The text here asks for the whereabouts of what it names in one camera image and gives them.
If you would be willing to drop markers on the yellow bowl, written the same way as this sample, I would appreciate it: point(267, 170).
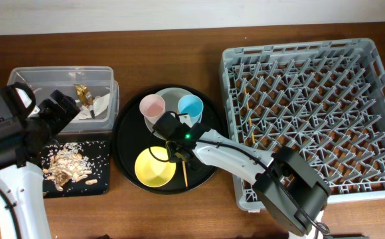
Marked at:
point(151, 172)

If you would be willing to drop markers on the pink cup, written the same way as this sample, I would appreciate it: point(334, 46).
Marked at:
point(152, 107)

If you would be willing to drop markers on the blue cup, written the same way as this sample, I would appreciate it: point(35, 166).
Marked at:
point(191, 105)

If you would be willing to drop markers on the black round tray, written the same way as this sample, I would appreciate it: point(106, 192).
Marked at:
point(131, 136)

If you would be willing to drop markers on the white wrapper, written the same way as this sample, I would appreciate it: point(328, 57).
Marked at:
point(100, 105)

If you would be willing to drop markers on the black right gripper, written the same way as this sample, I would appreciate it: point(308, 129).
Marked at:
point(174, 151)

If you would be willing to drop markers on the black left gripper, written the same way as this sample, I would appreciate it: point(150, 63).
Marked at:
point(69, 105)

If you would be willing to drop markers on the food scraps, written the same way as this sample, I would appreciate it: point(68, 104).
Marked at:
point(68, 166)

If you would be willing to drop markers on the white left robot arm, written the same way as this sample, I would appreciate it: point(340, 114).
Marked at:
point(22, 212)

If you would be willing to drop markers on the clear plastic bin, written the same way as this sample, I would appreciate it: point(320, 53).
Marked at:
point(98, 79)

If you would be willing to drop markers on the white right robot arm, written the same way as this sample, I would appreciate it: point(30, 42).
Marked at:
point(290, 189)

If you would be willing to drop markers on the black rectangular tray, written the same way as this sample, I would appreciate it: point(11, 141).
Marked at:
point(89, 189)

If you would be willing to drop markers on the brown gold snack wrapper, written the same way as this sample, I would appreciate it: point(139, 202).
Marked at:
point(84, 95)

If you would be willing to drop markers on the grey dishwasher rack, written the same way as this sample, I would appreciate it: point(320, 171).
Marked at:
point(325, 99)

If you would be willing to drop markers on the wooden chopstick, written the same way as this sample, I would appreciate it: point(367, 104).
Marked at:
point(250, 119)
point(185, 174)

